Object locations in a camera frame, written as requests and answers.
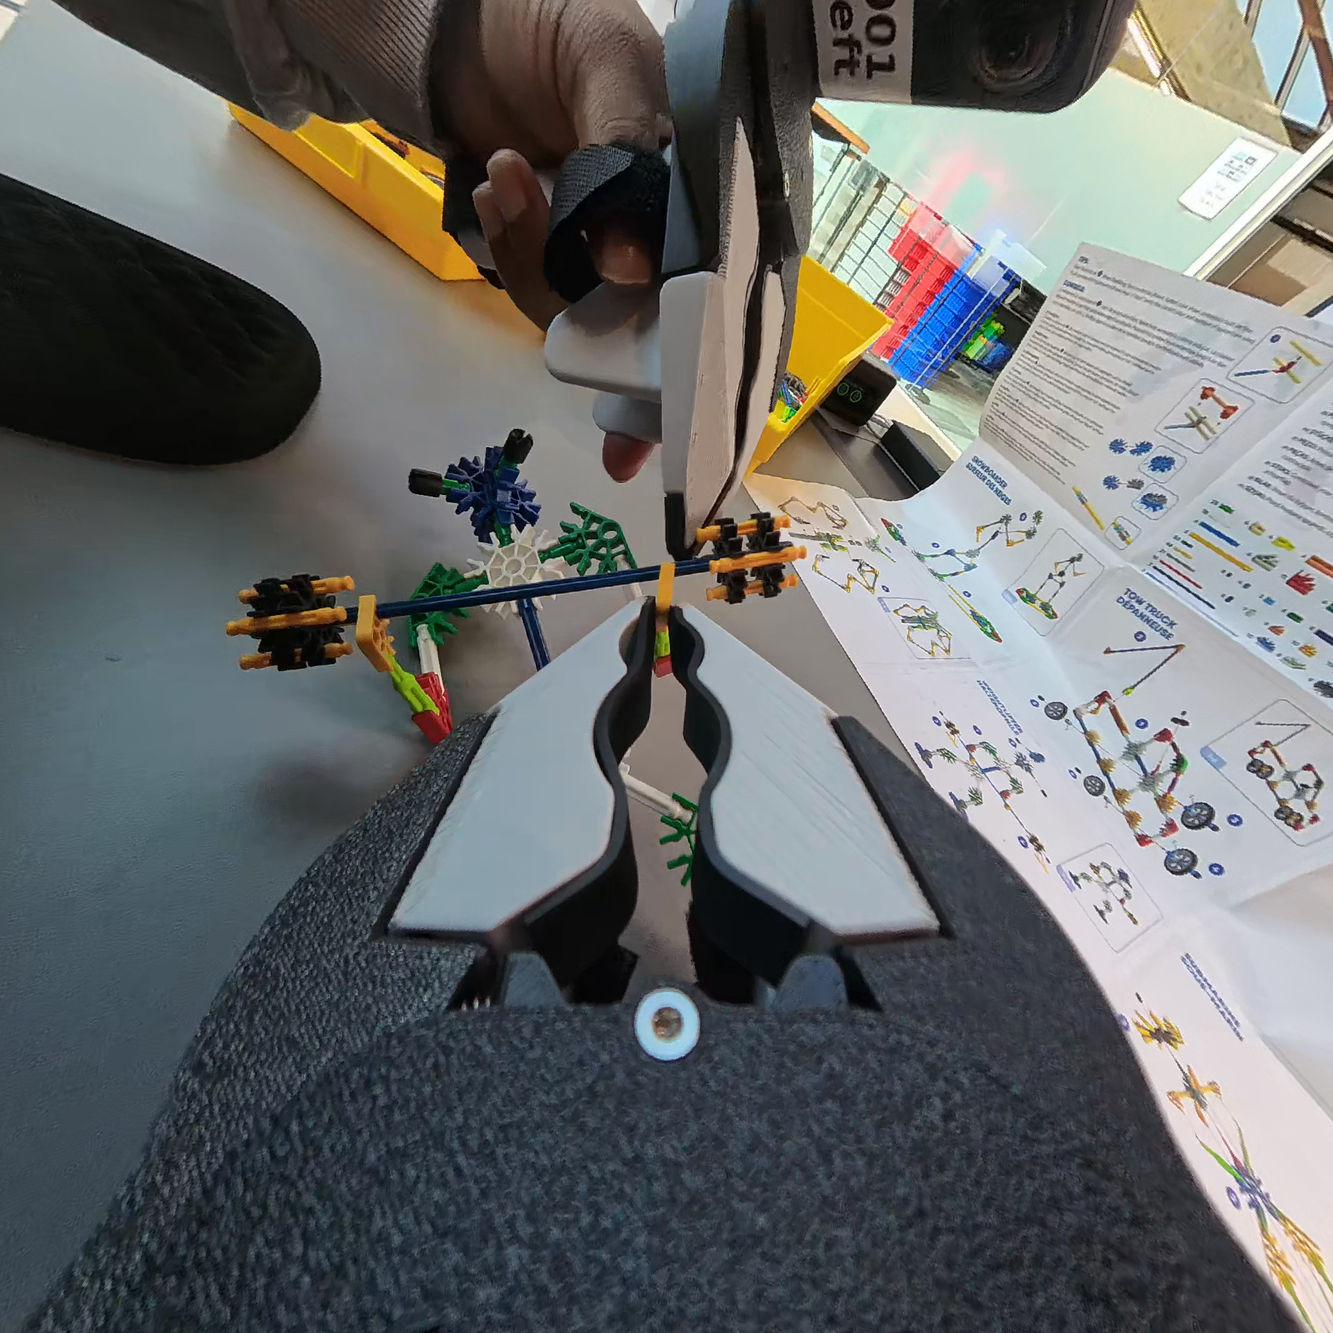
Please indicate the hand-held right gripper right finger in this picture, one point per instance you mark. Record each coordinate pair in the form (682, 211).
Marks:
(812, 833)

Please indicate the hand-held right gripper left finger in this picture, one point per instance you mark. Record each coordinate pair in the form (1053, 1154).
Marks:
(509, 822)

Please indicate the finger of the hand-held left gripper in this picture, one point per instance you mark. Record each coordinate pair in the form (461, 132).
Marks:
(691, 395)
(772, 354)

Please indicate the black orange toy wheel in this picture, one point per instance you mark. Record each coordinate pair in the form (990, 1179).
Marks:
(749, 562)
(292, 625)

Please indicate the small orange toy connector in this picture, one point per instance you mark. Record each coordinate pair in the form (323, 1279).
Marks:
(663, 589)
(369, 630)

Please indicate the multicoloured construction toy model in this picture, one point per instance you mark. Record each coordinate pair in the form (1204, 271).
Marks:
(495, 489)

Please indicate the thin blue toy rod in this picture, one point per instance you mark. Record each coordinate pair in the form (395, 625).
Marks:
(520, 592)

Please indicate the pile of loose toy parts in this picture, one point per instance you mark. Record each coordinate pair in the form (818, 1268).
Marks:
(791, 397)

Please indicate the black device with green display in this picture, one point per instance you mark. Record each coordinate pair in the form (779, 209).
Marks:
(861, 390)

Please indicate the small black box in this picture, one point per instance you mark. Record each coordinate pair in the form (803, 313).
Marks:
(914, 455)

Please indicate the red and blue storage crates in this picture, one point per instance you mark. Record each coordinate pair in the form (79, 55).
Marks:
(936, 292)

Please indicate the white instruction sheet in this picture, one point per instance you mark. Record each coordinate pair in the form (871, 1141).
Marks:
(1228, 916)

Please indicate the white wall sign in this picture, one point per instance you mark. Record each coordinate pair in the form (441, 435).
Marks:
(1228, 176)

